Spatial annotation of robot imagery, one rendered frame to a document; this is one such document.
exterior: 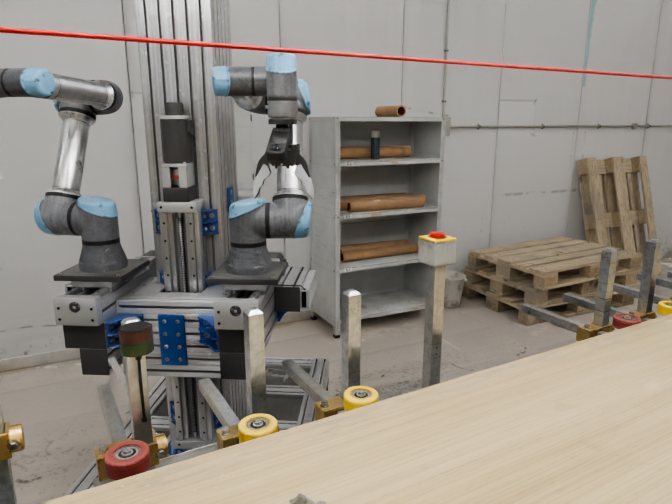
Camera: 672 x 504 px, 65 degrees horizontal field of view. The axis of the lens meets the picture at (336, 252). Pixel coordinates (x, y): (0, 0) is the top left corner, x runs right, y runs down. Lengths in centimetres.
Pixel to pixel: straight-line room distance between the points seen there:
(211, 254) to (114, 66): 198
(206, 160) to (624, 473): 147
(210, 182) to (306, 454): 111
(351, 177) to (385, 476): 330
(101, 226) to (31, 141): 185
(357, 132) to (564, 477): 337
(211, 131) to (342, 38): 240
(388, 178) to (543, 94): 176
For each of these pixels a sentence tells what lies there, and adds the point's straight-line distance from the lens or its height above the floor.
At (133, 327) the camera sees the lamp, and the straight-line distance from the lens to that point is 107.
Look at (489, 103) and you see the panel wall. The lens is 490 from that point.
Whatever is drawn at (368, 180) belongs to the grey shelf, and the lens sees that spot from 421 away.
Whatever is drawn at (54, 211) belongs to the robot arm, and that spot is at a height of 123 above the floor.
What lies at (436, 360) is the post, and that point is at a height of 88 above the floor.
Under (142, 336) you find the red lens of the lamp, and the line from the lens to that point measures 105.
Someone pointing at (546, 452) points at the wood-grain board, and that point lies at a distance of 115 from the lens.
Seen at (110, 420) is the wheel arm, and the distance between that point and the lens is 134.
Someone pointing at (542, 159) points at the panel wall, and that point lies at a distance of 538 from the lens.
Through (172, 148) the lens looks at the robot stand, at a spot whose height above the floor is 143.
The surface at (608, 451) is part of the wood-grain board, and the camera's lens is 119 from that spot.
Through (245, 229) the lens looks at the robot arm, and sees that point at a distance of 168.
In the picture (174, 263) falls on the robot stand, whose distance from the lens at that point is 190.
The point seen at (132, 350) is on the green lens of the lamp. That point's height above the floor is 110.
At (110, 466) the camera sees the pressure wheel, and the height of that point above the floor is 90.
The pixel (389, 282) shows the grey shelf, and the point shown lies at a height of 21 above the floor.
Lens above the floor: 151
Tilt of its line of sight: 14 degrees down
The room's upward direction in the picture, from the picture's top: straight up
